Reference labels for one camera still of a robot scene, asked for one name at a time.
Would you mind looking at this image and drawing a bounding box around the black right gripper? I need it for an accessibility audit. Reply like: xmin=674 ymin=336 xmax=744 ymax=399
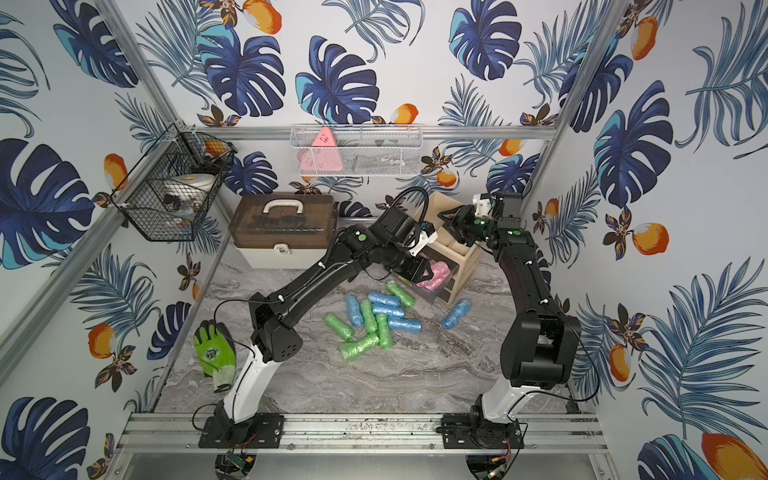
xmin=439 ymin=205 xmax=498 ymax=247

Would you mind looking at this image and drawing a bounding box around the pink roll bottom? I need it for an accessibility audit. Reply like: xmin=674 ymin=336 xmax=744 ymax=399
xmin=417 ymin=261 xmax=451 ymax=292

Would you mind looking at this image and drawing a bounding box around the beige drawer organizer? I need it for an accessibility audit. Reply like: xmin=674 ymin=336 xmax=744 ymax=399
xmin=423 ymin=192 xmax=482 ymax=305

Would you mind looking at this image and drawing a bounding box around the green roll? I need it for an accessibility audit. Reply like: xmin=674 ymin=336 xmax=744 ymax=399
xmin=360 ymin=299 xmax=378 ymax=334
xmin=324 ymin=313 xmax=355 ymax=342
xmin=339 ymin=333 xmax=380 ymax=362
xmin=387 ymin=281 xmax=415 ymax=309
xmin=375 ymin=313 xmax=393 ymax=350

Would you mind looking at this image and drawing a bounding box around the clear top drawer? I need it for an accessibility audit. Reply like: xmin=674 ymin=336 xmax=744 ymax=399
xmin=395 ymin=249 xmax=459 ymax=304

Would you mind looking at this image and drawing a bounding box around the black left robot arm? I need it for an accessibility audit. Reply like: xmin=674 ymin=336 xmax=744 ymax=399
xmin=199 ymin=207 xmax=437 ymax=449

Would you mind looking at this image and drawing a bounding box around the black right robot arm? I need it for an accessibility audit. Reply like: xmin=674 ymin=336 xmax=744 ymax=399
xmin=436 ymin=193 xmax=581 ymax=450

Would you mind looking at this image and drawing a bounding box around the blue roll top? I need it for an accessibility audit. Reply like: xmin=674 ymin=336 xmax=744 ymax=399
xmin=368 ymin=292 xmax=401 ymax=307

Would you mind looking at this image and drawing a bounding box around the blue roll middle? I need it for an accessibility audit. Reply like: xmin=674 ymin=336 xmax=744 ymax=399
xmin=372 ymin=303 xmax=406 ymax=318

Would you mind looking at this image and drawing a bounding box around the blue roll lower right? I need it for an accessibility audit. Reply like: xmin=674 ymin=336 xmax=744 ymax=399
xmin=388 ymin=317 xmax=422 ymax=333

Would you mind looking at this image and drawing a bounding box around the blue roll left upright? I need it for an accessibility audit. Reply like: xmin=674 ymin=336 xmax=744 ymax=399
xmin=345 ymin=294 xmax=364 ymax=327

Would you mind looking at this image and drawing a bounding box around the pink triangle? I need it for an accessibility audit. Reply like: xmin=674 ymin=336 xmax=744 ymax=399
xmin=297 ymin=127 xmax=344 ymax=175

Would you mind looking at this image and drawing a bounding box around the brown lidded storage box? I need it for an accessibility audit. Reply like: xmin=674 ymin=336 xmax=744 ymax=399
xmin=229 ymin=193 xmax=338 ymax=270

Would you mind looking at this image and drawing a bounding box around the green work glove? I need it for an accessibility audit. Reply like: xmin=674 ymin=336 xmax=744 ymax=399
xmin=193 ymin=320 xmax=236 ymax=393

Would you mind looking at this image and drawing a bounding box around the white tape roll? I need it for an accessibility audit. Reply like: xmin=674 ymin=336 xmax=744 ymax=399
xmin=163 ymin=174 xmax=215 ymax=198

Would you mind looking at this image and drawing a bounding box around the clear wall tray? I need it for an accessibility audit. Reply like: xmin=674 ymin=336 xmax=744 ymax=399
xmin=289 ymin=124 xmax=424 ymax=177

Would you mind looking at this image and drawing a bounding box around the black wire basket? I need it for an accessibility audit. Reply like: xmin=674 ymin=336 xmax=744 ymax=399
xmin=109 ymin=124 xmax=237 ymax=242

